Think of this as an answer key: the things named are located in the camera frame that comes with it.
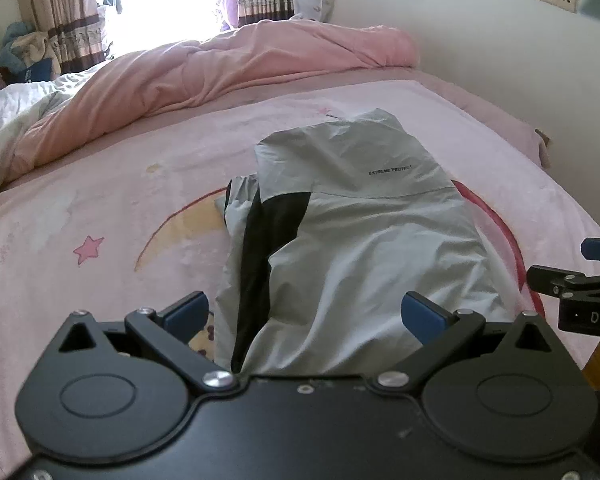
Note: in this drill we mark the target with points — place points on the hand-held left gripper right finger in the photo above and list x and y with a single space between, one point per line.
422 316

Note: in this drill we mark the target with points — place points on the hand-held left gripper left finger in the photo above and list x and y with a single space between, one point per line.
185 312

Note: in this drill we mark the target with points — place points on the grey and black jacket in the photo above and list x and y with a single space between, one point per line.
370 240

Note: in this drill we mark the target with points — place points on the pink printed blanket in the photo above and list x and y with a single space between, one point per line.
105 200

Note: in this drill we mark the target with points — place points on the pink quilt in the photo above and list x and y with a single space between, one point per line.
230 70

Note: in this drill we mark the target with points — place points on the white quilt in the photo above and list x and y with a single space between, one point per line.
10 110

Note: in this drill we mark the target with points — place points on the pile of plush toys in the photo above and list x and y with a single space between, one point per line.
25 55

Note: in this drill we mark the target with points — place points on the purple cloth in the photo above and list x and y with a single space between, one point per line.
230 7

